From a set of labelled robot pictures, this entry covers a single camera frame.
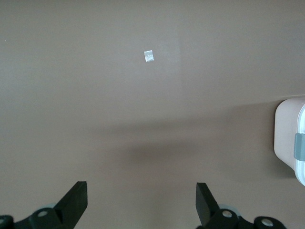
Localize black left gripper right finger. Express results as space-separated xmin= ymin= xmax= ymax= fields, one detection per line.
xmin=195 ymin=182 xmax=286 ymax=229

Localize grey box latch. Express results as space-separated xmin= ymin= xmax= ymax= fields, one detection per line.
xmin=293 ymin=133 xmax=305 ymax=161

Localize pale pink box base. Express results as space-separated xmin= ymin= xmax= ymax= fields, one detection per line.
xmin=274 ymin=96 xmax=305 ymax=177

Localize white box lid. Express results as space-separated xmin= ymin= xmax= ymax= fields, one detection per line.
xmin=293 ymin=102 xmax=305 ymax=187

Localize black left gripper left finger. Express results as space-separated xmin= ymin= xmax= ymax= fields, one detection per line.
xmin=0 ymin=181 xmax=88 ymax=229

